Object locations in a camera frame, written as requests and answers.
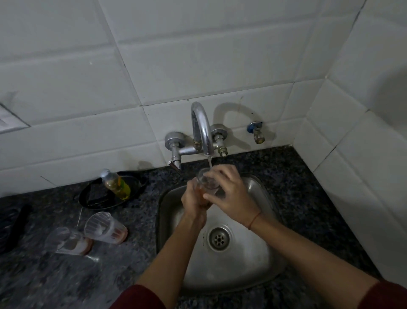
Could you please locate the person's left hand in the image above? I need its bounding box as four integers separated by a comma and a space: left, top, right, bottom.
181, 177, 213, 228

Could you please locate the person's right hand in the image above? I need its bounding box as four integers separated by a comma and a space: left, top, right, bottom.
202, 164, 262, 228

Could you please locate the clear drinking glass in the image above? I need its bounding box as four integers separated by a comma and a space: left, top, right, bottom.
195, 168, 221, 206

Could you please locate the person's right forearm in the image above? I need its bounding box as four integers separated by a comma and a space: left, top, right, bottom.
249, 213, 382, 309

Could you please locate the person's left forearm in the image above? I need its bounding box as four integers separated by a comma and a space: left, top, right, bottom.
136, 214, 208, 309

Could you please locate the orange wrist thread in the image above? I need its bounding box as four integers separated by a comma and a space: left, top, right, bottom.
247, 212, 262, 230

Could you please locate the sink drain strainer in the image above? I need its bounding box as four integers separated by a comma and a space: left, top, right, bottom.
208, 227, 231, 251

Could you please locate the stainless steel sink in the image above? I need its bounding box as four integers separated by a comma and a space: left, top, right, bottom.
156, 175, 287, 292

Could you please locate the yellow dish soap bottle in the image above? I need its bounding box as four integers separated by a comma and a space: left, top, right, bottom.
100, 169, 131, 201

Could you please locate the black oval tray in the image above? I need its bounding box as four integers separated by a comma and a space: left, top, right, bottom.
78, 171, 149, 211

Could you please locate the clear ribbed glass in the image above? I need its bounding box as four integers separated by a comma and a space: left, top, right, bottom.
84, 212, 128, 245
45, 227, 93, 256

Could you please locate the black object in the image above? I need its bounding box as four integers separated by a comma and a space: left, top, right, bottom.
0, 204, 32, 254

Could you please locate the chrome wall faucet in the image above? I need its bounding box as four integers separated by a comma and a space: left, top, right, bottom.
164, 101, 229, 173

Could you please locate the small brass wall tap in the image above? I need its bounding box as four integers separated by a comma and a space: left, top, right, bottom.
247, 121, 266, 144

